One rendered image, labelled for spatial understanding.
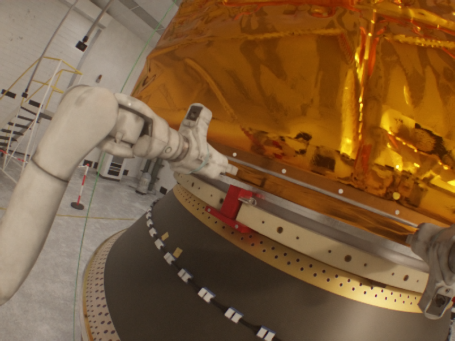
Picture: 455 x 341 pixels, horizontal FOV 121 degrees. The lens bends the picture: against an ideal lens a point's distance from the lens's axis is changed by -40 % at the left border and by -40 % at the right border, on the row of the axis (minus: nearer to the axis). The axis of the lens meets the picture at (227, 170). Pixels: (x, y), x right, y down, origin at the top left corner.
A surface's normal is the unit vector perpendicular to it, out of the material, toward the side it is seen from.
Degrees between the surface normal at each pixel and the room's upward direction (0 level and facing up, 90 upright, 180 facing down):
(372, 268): 90
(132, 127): 90
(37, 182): 78
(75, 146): 99
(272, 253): 62
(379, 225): 90
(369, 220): 90
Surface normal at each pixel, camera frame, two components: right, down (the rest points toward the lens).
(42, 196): 0.75, 0.16
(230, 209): -0.62, -0.25
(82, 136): 0.75, 0.45
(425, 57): -0.45, -0.23
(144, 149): -0.55, 0.10
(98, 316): -0.22, -0.88
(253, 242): -0.32, -0.64
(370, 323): -0.04, -0.52
